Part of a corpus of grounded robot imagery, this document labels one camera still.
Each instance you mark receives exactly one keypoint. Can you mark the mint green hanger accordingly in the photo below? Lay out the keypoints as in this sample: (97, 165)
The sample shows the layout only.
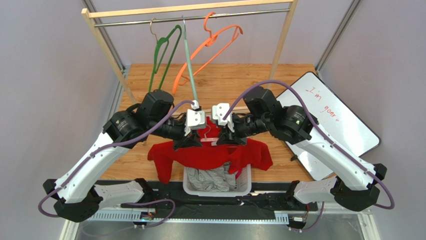
(188, 60)

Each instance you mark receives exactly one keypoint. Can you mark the grey garment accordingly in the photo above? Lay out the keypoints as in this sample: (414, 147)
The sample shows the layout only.
(212, 180)

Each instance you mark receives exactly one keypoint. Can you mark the white whiteboard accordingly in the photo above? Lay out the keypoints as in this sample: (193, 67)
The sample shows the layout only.
(333, 114)

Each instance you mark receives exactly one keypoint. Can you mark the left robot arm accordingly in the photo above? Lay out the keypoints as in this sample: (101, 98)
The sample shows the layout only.
(77, 194)

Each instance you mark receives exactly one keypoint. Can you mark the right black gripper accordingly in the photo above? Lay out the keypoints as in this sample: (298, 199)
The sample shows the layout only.
(230, 136)

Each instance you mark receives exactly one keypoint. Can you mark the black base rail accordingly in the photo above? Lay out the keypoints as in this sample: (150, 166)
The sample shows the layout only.
(263, 203)

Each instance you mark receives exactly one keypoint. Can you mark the magenta garment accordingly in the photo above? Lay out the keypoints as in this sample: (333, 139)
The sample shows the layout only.
(238, 173)

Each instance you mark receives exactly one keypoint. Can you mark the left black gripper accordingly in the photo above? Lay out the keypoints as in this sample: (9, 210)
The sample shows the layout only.
(191, 140)

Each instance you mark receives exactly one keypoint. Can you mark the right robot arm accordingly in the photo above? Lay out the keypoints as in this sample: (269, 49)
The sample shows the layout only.
(354, 185)

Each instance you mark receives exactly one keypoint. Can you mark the wooden clothes rack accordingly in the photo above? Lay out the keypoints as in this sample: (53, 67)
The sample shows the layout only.
(93, 20)

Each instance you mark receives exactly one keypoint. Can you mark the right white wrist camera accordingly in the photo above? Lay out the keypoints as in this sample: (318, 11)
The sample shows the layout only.
(218, 113)

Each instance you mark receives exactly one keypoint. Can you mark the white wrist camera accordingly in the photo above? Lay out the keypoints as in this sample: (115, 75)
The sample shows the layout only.
(218, 113)
(195, 117)

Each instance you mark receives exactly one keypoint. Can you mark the pink hanger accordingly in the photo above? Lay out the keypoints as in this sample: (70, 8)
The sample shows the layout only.
(206, 139)

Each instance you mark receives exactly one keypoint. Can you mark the orange hanger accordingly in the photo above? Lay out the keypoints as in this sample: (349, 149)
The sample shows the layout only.
(180, 79)

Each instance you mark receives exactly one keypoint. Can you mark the red t shirt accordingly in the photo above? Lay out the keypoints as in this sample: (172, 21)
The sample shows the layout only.
(206, 157)

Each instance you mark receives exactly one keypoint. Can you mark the white plastic laundry basket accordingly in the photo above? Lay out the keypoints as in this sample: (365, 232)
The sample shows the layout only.
(243, 186)

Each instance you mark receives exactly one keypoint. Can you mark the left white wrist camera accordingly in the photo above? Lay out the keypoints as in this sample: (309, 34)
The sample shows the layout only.
(195, 117)

